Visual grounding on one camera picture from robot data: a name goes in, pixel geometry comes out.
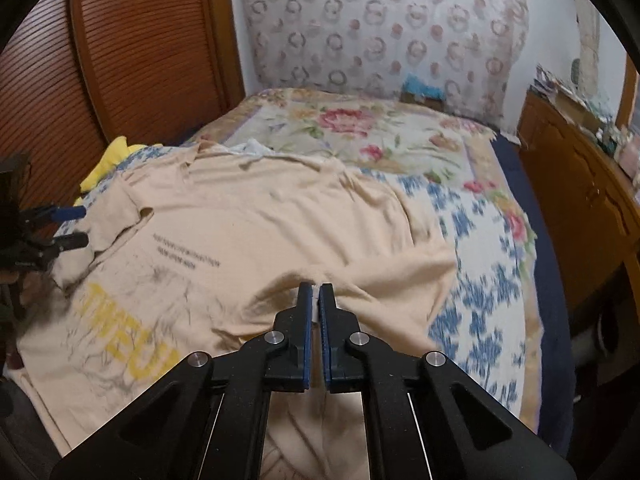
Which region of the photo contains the brown louvered wardrobe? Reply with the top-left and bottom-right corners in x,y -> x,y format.
1,0 -> 245,207

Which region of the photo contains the wooden sideboard cabinet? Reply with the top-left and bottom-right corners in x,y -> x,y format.
518,90 -> 639,311

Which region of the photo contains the tied beige curtain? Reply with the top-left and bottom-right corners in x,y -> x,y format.
574,0 -> 600,98

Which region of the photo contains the person left hand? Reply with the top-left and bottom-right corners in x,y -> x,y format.
1,270 -> 40,321

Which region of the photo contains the circle patterned curtain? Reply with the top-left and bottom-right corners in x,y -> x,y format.
243,0 -> 528,125

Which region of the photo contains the peach printed t-shirt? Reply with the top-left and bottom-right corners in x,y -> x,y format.
17,144 -> 457,479

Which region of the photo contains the blue item on box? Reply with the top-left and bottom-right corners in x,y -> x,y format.
401,74 -> 446,102

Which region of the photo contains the yellow plush toy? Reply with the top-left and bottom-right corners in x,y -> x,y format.
74,136 -> 146,206

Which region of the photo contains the navy bed sheet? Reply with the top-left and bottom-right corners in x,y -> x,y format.
492,136 -> 576,456

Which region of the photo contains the pink floral bedspread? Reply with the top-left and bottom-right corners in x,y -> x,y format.
196,89 -> 543,429

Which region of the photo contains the cardboard box on cabinet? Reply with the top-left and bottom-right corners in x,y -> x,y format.
554,90 -> 601,133

